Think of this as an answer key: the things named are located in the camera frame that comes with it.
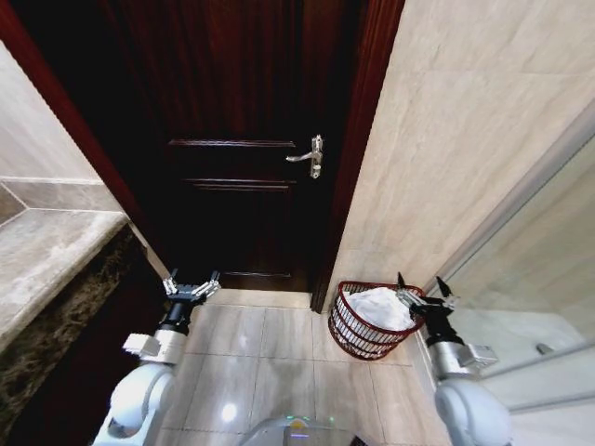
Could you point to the glass shower partition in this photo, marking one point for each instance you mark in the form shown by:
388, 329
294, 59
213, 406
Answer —
534, 260

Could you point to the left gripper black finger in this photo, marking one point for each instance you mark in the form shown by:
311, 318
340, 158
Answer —
207, 285
170, 283

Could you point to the small metal shower knob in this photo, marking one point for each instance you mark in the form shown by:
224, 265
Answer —
544, 347

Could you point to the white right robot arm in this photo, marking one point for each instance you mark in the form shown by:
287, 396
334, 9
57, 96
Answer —
469, 409

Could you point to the white crumpled towel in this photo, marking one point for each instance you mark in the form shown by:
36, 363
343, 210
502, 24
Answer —
379, 309

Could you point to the marble vanity counter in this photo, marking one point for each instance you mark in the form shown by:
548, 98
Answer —
46, 265

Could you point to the dark wooden door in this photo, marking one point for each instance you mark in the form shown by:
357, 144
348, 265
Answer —
223, 139

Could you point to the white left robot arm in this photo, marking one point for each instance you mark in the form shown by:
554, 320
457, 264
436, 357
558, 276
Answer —
135, 399

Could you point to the reddish brown door frame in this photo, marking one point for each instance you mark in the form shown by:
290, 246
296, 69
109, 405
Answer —
362, 139

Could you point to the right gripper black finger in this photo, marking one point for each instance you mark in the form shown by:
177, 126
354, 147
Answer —
405, 295
447, 293

